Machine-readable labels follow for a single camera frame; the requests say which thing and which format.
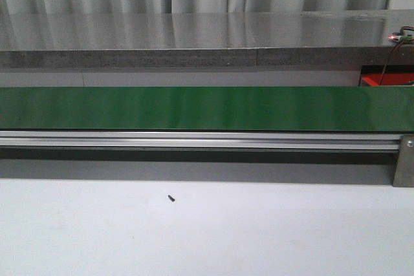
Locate aluminium conveyor frame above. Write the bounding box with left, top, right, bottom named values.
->
left=1, top=131, right=403, bottom=151

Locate red plastic tray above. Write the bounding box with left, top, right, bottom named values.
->
left=360, top=73, right=413, bottom=87

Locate metal conveyor support bracket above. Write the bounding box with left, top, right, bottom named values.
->
left=393, top=135, right=414, bottom=187

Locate grey stone counter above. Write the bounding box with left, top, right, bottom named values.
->
left=1, top=10, right=413, bottom=69

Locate red and black wire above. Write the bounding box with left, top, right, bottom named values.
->
left=378, top=26, right=414, bottom=87

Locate green conveyor belt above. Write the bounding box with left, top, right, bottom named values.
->
left=1, top=86, right=413, bottom=133

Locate small green circuit board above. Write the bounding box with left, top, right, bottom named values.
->
left=387, top=32, right=413, bottom=43

